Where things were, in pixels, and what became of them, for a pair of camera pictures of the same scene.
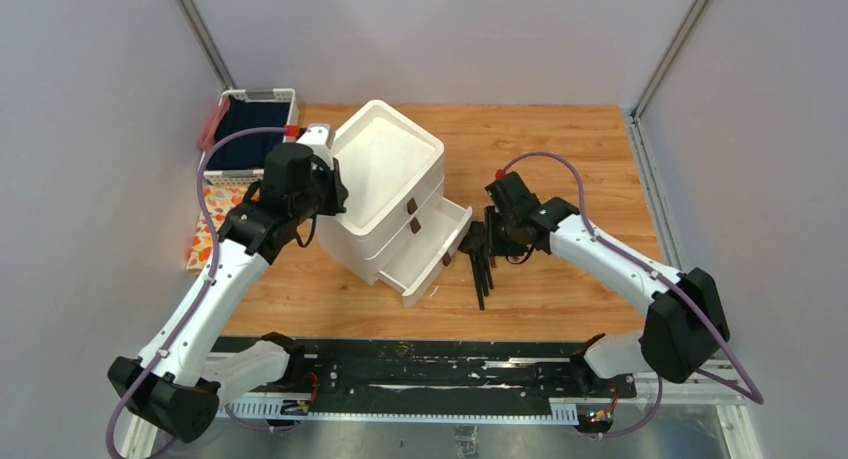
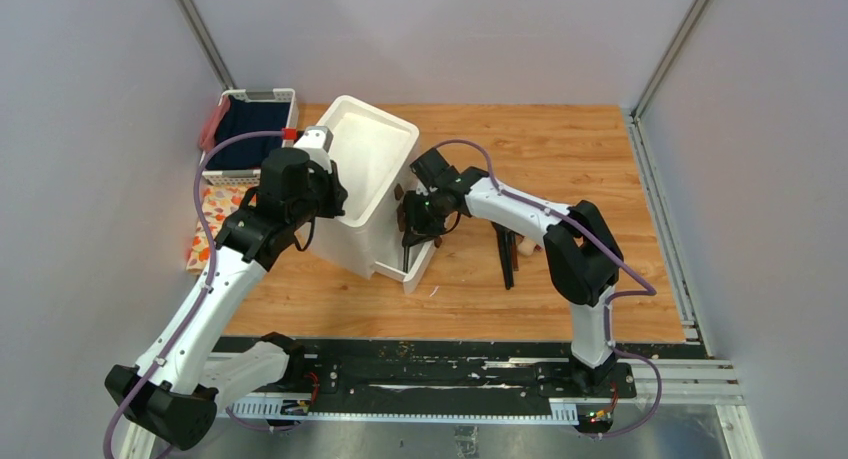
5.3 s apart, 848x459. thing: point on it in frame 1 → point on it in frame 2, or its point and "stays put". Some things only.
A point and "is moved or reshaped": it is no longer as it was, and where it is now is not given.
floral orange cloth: [219, 200] stays put
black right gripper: [495, 246] → [417, 230]
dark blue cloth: [247, 151] stays put
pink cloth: [207, 138] stays put
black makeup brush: [472, 244] → [406, 256]
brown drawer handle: [415, 225] is moved or reshaped
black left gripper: [339, 190] stays put
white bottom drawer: [413, 271] is moved or reshaped
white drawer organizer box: [398, 226] is moved or reshaped
